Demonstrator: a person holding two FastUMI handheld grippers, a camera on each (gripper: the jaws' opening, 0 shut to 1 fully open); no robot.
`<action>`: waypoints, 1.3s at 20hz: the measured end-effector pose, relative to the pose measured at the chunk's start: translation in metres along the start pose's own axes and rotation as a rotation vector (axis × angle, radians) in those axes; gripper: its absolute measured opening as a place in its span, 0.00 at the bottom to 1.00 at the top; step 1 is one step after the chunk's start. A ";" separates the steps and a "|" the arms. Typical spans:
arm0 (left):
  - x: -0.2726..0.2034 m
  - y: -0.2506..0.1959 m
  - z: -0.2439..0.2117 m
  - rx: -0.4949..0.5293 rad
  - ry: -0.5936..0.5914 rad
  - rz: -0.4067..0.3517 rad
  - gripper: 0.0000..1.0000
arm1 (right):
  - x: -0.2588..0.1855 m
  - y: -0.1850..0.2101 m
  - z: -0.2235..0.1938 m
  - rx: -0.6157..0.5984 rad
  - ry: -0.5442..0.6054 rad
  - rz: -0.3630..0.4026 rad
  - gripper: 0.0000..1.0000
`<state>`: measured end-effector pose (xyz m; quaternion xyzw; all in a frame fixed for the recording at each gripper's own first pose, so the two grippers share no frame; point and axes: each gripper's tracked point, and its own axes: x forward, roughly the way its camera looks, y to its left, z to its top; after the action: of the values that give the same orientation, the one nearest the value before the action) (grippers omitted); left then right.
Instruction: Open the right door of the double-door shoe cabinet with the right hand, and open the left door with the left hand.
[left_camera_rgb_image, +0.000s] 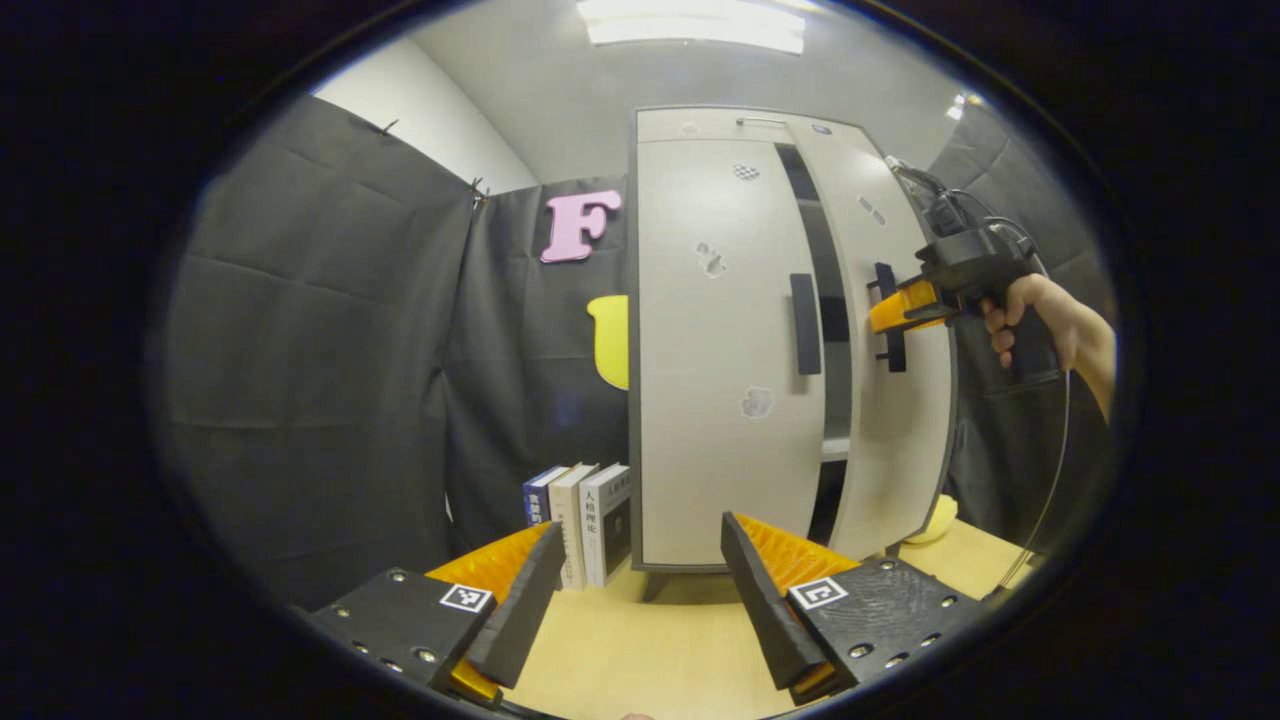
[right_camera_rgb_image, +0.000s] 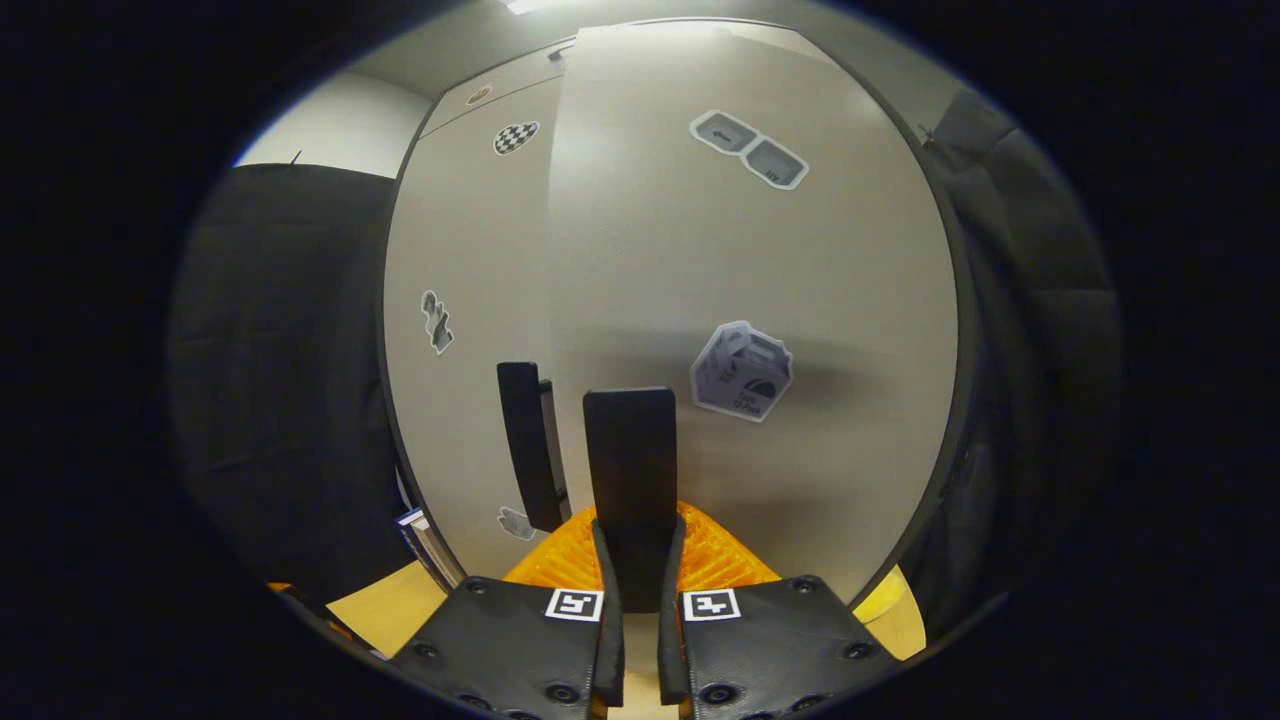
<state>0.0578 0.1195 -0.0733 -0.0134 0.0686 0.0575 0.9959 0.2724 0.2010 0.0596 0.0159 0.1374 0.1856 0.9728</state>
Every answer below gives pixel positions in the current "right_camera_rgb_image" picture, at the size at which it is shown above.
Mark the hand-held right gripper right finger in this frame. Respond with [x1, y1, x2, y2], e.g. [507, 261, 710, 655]
[656, 502, 901, 720]

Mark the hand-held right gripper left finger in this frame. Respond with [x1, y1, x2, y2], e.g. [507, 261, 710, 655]
[390, 507, 627, 720]

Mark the checkered-sticker grey shoe cabinet door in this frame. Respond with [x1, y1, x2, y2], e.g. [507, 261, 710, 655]
[383, 78, 573, 583]

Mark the box-sticker grey shoe cabinet door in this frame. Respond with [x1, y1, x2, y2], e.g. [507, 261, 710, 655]
[545, 20, 967, 613]

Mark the grey double-door shoe cabinet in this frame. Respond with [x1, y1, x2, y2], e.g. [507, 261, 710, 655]
[378, 18, 981, 615]

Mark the blue spine book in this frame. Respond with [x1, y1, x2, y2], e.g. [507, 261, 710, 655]
[395, 508, 439, 583]

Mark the white spine book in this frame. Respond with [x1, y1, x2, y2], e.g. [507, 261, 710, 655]
[410, 512, 467, 591]

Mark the black backdrop cloth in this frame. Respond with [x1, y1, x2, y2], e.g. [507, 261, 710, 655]
[170, 85, 1123, 611]

